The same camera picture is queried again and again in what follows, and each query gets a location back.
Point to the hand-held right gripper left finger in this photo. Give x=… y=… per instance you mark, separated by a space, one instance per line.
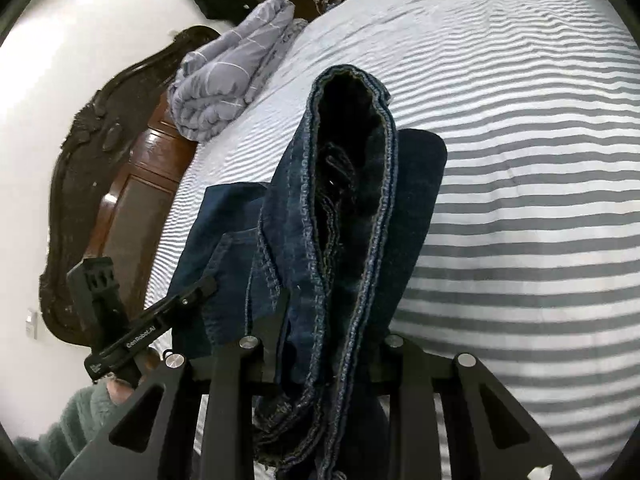
x=267 y=355

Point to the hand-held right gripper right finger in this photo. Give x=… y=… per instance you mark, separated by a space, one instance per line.
x=402 y=372

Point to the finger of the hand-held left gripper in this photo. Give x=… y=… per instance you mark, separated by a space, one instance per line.
x=192 y=294

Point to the dark blue denim pants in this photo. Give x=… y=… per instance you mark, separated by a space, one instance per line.
x=350 y=260

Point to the person's left forearm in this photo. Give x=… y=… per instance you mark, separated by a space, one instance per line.
x=60 y=435

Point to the person's left hand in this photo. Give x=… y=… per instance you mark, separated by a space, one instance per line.
x=119 y=391

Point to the dark carved wooden headboard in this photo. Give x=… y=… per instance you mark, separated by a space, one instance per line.
x=85 y=170

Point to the folded grey checked quilt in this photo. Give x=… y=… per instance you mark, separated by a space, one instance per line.
x=225 y=70

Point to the grey white striped bed sheet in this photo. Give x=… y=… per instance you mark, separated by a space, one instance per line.
x=500 y=110

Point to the white wall switch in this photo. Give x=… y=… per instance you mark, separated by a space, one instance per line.
x=31 y=324

